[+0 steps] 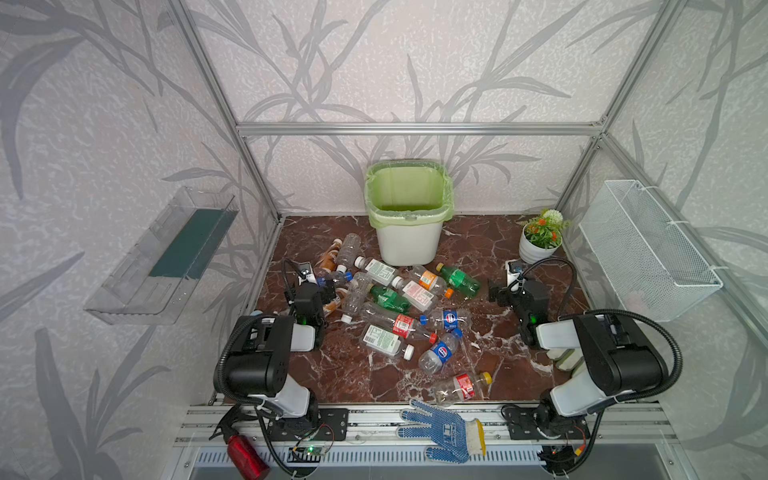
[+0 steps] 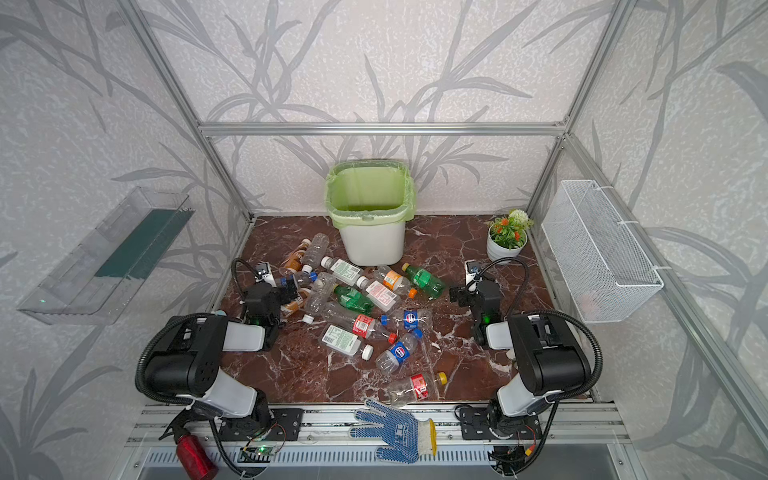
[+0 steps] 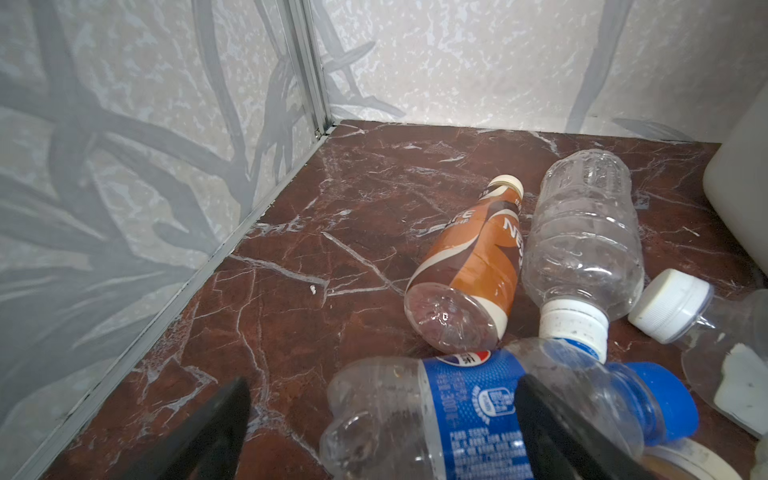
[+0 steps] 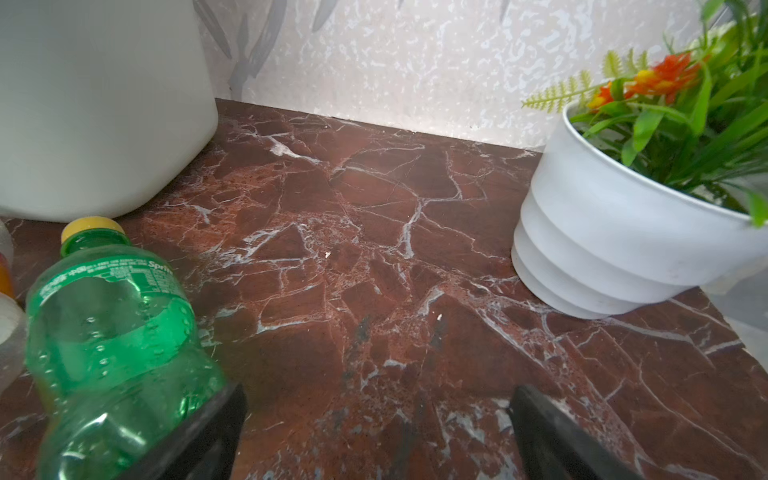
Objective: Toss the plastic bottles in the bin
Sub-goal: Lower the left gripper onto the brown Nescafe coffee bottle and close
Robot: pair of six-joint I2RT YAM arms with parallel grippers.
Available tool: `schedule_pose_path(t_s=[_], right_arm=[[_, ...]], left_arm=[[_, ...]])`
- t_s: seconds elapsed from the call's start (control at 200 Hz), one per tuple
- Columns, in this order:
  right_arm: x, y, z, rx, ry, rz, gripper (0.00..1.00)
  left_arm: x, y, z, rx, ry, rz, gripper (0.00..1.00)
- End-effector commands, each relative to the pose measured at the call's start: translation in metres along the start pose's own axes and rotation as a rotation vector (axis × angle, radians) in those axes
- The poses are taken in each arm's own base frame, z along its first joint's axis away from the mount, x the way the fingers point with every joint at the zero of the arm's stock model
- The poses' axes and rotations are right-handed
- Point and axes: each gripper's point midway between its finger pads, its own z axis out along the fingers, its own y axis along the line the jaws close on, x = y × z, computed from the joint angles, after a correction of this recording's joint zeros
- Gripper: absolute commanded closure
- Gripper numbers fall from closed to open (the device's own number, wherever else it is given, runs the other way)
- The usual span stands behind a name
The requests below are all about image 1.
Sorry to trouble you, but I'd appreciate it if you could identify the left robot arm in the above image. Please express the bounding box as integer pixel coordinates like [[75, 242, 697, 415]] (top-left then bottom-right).
[[213, 281, 336, 431]]

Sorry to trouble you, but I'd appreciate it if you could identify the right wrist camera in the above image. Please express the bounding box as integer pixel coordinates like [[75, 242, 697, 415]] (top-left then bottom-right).
[[504, 259, 526, 286]]

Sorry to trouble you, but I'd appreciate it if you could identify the clear bottle green label lower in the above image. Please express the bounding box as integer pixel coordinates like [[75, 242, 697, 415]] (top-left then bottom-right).
[[361, 324, 415, 361]]

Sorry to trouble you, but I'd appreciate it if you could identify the clear bottle red label yellow cap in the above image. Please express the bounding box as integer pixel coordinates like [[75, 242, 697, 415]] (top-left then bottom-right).
[[431, 372, 493, 406]]

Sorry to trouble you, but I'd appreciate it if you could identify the potted plant white pot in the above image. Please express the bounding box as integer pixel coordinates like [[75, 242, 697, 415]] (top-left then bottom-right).
[[519, 209, 568, 264]]

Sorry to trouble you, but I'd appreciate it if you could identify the blue dotted work glove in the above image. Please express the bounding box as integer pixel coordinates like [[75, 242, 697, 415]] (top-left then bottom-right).
[[396, 400, 487, 464]]

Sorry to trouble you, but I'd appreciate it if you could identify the brown tea bottle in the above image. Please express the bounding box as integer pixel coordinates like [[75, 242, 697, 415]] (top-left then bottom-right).
[[316, 239, 343, 275], [323, 288, 348, 316]]

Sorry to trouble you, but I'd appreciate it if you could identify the clear acrylic wall shelf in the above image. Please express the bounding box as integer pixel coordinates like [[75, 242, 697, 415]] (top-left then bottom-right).
[[84, 187, 239, 325]]

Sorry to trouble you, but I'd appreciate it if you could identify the red spray bottle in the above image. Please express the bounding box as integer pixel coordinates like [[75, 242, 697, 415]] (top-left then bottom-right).
[[209, 403, 271, 480]]

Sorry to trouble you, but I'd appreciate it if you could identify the white wire mesh basket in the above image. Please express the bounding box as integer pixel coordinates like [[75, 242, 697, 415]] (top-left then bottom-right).
[[579, 180, 723, 322]]

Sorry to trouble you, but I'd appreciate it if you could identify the small bottle blue label crushed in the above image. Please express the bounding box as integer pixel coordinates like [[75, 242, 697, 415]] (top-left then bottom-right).
[[423, 308, 472, 331]]

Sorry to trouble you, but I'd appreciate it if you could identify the large clear bottle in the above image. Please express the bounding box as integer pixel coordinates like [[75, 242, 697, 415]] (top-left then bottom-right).
[[335, 233, 362, 272]]

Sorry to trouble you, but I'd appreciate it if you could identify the cream rubber glove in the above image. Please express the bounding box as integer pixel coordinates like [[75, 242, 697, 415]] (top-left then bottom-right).
[[554, 349, 584, 372]]

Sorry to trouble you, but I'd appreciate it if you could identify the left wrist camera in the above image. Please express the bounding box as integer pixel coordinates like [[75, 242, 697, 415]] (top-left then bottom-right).
[[298, 262, 317, 283]]

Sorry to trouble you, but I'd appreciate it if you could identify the long clear bottle red label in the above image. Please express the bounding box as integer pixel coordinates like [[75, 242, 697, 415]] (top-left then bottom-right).
[[360, 302, 438, 344]]

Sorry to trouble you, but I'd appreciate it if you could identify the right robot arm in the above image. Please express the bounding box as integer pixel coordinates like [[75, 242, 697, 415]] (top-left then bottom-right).
[[489, 278, 684, 429]]

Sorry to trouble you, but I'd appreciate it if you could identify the clear pepsi bottle blue cap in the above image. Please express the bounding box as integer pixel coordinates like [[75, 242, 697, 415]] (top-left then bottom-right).
[[418, 328, 463, 375]]

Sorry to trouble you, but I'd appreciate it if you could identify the green bottle middle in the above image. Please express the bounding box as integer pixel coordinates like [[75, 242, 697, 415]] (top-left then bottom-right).
[[370, 284, 411, 314]]

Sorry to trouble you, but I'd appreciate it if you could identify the white trash bin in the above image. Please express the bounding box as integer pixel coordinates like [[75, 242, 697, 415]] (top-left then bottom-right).
[[374, 222, 445, 266]]

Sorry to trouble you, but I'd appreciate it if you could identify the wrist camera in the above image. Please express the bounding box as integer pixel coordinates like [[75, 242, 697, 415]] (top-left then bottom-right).
[[298, 262, 317, 283], [504, 259, 526, 286]]

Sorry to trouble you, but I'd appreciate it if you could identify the green plastic bin liner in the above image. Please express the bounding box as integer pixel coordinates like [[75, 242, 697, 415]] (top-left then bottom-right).
[[364, 159, 455, 229]]

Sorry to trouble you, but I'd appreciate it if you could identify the green bottle yellow cap right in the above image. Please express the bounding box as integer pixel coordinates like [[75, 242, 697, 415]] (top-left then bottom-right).
[[436, 263, 481, 299]]

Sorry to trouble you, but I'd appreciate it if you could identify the clear bottle orange label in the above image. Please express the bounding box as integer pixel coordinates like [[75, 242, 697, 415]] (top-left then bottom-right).
[[409, 265, 454, 299]]

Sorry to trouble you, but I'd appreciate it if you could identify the clear bottle pink label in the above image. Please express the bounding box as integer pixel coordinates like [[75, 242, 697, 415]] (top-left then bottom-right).
[[392, 276, 437, 313]]

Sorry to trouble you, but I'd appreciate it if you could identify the green circuit board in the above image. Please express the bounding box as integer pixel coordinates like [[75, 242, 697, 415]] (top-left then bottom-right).
[[290, 443, 333, 463]]

